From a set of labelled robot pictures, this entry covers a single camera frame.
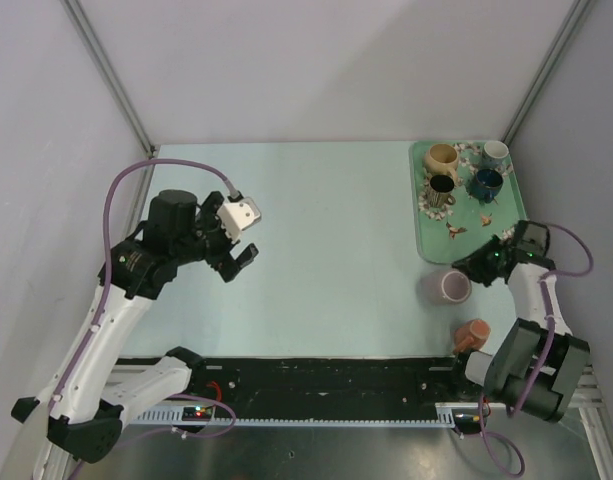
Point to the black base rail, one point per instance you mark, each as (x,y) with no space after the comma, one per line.
(335,385)

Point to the left aluminium frame post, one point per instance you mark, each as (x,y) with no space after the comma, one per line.
(98,54)

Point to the green floral tray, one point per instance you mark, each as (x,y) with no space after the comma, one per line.
(451,232)

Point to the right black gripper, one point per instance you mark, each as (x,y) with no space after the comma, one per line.
(472,264)

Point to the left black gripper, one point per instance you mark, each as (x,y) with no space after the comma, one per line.
(224,262)

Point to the aluminium base profile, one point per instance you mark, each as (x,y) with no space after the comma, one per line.
(587,393)

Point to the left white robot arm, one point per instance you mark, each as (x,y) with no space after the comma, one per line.
(85,416)

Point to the blue mug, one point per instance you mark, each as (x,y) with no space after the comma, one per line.
(485,185)

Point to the beige wooden mug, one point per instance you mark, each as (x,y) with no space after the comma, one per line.
(442,159)

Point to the salmon pink mug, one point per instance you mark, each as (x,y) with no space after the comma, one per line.
(471,336)

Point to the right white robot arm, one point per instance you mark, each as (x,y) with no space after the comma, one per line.
(539,363)

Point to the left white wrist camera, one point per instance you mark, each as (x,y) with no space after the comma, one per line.
(238,216)

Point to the grey mug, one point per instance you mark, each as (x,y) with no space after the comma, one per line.
(494,153)

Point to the black striped mug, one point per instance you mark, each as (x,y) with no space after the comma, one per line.
(439,191)

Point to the right aluminium frame post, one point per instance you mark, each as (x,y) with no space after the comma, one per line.
(568,30)

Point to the slotted cable duct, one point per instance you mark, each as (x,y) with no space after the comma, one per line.
(195,415)

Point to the aluminium frame post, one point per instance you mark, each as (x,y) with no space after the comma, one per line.
(98,54)
(568,30)

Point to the mauve purple mug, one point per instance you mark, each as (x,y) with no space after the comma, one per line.
(446,287)

